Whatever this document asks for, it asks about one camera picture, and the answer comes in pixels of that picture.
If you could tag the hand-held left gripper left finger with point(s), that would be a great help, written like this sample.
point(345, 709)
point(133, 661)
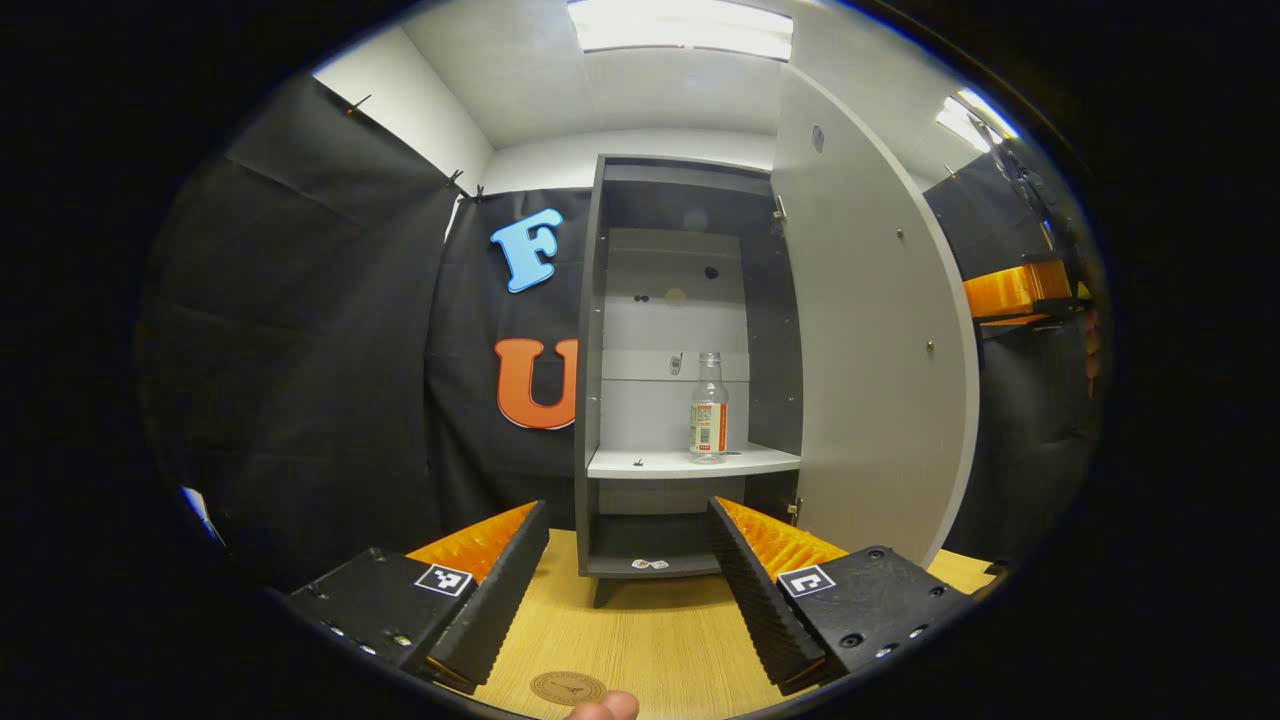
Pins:
point(505, 590)

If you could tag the dark grey cabinet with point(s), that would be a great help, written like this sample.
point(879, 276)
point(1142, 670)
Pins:
point(590, 350)

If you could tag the black backdrop cloth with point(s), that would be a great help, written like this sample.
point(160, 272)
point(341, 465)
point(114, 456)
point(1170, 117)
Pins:
point(300, 350)

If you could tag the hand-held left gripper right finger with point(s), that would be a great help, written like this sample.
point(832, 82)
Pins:
point(752, 590)

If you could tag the metal door hinge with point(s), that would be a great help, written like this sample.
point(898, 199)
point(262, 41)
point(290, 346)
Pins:
point(778, 212)
point(795, 510)

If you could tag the white paper sheet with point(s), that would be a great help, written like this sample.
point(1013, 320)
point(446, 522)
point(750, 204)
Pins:
point(198, 505)

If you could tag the white cabinet shelf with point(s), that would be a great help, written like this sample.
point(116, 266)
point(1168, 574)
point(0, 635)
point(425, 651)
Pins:
point(660, 462)

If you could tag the beige cabinet door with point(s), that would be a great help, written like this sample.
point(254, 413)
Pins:
point(870, 350)

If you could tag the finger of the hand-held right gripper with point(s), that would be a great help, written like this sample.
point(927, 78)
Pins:
point(1015, 290)

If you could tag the large ceiling light panel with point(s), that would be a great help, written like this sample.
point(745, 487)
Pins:
point(680, 28)

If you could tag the round brown coaster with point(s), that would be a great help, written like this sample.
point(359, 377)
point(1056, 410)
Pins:
point(560, 688)

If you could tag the clear glass bottle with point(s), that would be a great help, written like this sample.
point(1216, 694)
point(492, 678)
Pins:
point(708, 420)

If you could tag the small ceiling light panel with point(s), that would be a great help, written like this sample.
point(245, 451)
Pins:
point(975, 120)

